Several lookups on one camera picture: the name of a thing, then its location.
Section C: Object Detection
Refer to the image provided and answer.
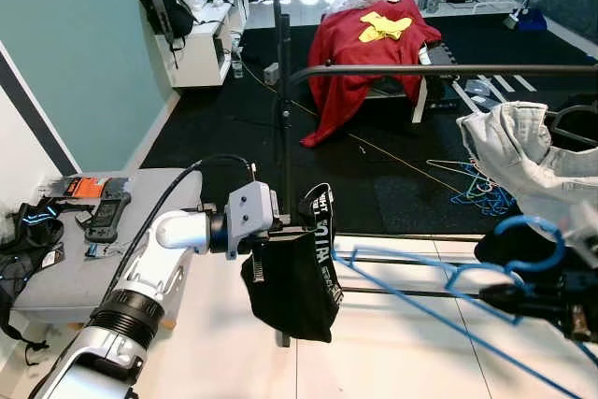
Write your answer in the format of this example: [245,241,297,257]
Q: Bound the white wire hanger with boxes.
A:
[430,158,487,185]

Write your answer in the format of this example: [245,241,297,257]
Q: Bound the black shorts white waistband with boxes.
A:
[240,184,344,344]

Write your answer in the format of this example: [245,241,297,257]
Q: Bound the black handheld controller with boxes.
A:
[84,178,132,243]

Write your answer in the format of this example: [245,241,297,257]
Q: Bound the light denim jacket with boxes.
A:
[456,102,598,267]

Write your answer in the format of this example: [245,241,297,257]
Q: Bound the black backpack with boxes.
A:
[138,0,195,54]

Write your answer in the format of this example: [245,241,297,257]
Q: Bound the blue plastic hanger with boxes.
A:
[453,179,515,218]
[332,215,598,399]

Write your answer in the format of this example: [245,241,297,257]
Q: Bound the white shelf unit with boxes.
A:
[159,0,249,90]

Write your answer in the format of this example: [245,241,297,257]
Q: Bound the red cloth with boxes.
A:
[301,0,442,150]

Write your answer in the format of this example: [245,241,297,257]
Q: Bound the black garment blue trim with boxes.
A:
[0,198,66,367]

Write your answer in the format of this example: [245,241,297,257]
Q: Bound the black hanger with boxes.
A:
[547,105,598,150]

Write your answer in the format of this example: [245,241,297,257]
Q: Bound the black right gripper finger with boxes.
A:
[478,279,565,305]
[509,300,567,321]

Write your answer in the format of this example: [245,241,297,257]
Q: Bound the yellow cloth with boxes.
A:
[360,11,414,43]

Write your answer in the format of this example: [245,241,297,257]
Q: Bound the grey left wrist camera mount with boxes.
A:
[226,181,281,260]

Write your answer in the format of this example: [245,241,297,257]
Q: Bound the black metal clothes rack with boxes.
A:
[271,2,598,349]

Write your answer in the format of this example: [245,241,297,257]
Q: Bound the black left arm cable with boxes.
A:
[103,154,255,297]

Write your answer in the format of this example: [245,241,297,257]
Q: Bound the grey ottoman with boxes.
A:
[9,168,202,330]

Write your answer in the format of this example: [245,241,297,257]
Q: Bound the orange black device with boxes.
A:
[64,177,106,199]

